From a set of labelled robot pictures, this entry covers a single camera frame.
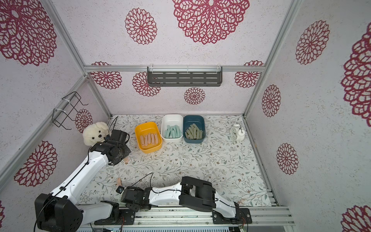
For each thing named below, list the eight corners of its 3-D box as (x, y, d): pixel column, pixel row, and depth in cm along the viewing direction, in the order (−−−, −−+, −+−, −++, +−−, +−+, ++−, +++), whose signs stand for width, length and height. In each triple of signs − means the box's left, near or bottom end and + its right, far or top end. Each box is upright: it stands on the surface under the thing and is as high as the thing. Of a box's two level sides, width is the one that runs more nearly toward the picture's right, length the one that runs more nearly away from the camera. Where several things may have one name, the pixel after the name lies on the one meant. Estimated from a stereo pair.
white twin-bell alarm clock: (235, 144, 105) (240, 134, 95) (228, 134, 111) (233, 123, 101) (240, 143, 105) (246, 133, 96) (233, 133, 111) (238, 122, 102)
